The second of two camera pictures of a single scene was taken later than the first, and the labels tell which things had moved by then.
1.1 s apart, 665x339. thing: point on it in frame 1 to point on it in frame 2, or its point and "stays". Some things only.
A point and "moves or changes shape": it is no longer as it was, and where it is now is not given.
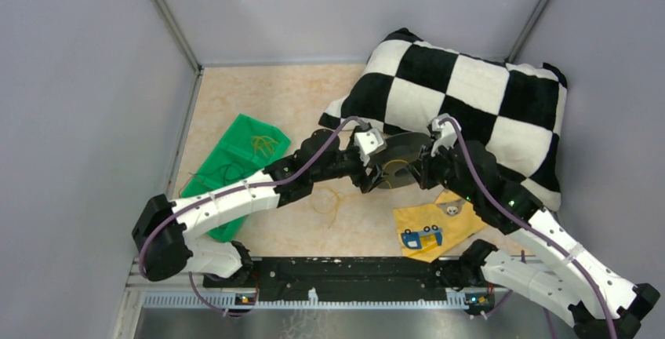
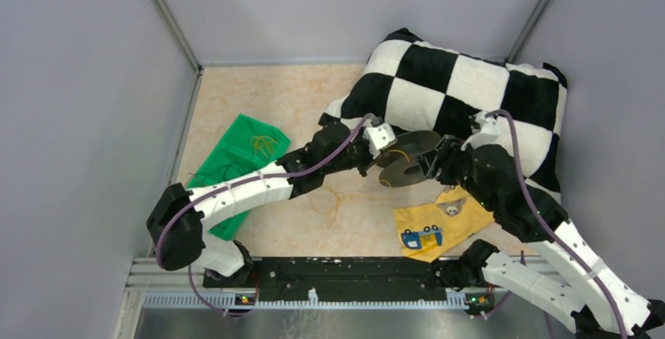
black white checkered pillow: (511, 113) stays
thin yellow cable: (335, 203) moves or changes shape
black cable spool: (401, 151) stays
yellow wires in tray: (263, 143) stays
